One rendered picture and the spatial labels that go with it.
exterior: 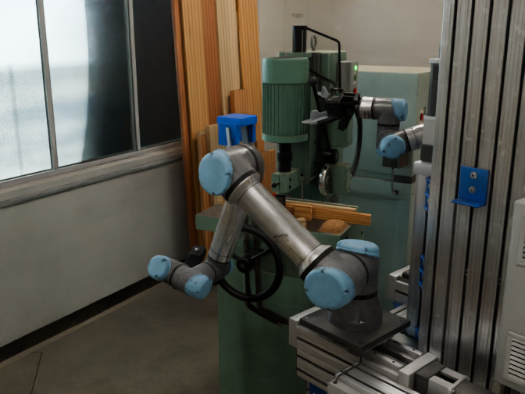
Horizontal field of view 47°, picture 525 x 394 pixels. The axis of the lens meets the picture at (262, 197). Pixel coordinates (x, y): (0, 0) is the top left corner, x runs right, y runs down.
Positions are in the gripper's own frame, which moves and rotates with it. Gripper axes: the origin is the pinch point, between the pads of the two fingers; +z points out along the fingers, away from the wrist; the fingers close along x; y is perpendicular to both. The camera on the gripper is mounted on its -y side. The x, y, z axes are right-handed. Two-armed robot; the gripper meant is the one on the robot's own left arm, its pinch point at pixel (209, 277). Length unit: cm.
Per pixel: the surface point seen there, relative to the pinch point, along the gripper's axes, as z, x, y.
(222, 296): 29.9, -8.2, 5.1
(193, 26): 91, -99, -150
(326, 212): 25, 29, -34
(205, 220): 14.6, -15.3, -21.8
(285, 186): 17.3, 13.5, -40.4
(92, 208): 75, -121, -28
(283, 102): -1, 13, -67
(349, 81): 27, 27, -89
